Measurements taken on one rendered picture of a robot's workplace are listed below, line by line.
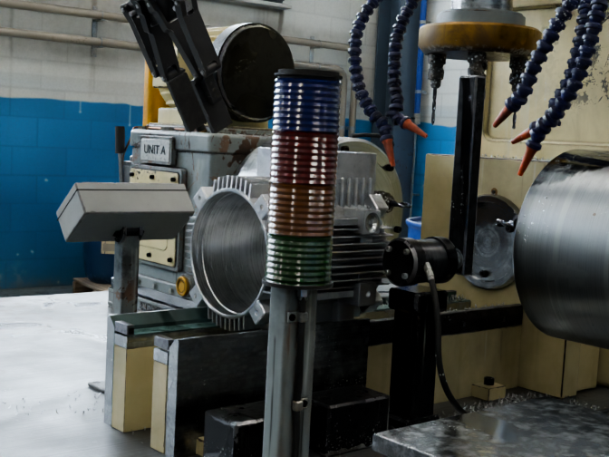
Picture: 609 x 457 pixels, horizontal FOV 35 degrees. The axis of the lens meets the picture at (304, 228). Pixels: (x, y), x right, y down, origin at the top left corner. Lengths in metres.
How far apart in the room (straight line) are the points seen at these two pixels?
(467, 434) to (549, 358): 0.65
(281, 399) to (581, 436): 0.26
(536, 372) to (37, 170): 5.84
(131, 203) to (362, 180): 0.31
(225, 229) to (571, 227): 0.44
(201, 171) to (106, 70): 5.60
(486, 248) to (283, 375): 0.72
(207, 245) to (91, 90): 6.00
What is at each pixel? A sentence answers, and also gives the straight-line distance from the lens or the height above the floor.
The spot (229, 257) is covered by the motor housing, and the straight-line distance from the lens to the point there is 1.28.
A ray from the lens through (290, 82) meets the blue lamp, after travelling 0.83.
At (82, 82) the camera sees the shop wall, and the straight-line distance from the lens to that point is 7.20.
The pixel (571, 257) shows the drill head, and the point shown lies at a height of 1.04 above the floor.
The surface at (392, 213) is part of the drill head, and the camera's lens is 1.66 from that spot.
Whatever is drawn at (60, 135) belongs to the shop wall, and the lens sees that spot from 7.13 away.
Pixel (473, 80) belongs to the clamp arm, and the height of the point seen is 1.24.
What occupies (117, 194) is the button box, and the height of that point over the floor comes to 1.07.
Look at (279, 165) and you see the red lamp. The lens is 0.83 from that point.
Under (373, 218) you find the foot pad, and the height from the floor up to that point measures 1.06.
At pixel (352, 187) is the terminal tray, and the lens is 1.24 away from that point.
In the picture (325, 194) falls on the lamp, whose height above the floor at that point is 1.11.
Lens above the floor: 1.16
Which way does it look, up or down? 5 degrees down
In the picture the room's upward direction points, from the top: 3 degrees clockwise
